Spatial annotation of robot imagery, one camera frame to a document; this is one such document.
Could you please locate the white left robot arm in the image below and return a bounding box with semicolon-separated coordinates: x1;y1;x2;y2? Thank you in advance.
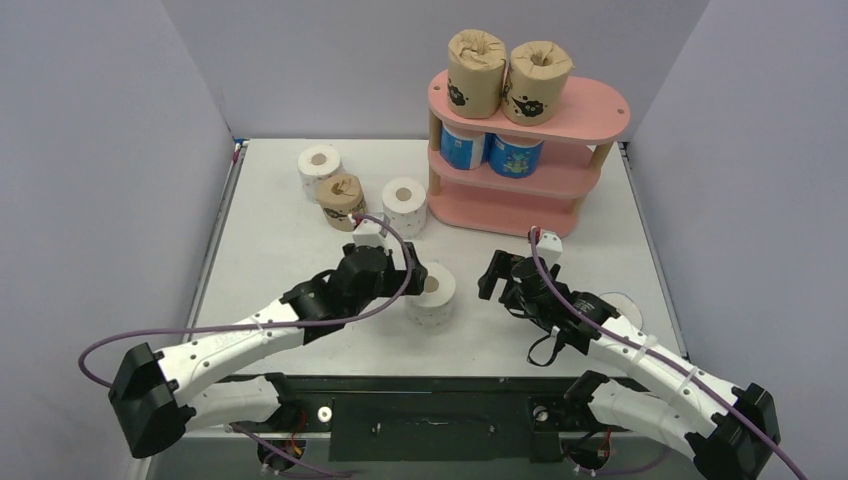
108;243;428;459

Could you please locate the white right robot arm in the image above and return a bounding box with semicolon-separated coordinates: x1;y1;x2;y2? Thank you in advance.
478;250;781;479

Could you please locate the brown paper roll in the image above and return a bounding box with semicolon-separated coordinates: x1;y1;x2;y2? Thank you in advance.
501;41;574;126

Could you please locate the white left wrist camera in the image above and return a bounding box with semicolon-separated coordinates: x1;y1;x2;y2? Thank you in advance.
348;213;389;248

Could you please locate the brown wrapped roll on table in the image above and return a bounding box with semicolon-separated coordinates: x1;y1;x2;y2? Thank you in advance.
316;173;367;232

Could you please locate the aluminium frame rail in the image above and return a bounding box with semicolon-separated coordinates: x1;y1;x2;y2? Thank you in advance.
123;427;262;479

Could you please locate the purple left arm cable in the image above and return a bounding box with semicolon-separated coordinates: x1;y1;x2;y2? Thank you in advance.
78;213;416;480

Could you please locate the blue roll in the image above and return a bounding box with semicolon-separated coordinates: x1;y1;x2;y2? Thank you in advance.
599;292;643;330
488;134;544;179
439;123;487;170

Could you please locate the pink three-tier wooden shelf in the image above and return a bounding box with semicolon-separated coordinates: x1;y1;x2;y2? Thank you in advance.
428;71;630;236

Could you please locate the white floral roll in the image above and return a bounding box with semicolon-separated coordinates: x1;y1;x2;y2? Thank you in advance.
297;144;343;203
404;262;457;328
382;177;428;239

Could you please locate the brown wrapped roll on shelf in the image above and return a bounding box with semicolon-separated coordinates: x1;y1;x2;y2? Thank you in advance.
448;29;507;119

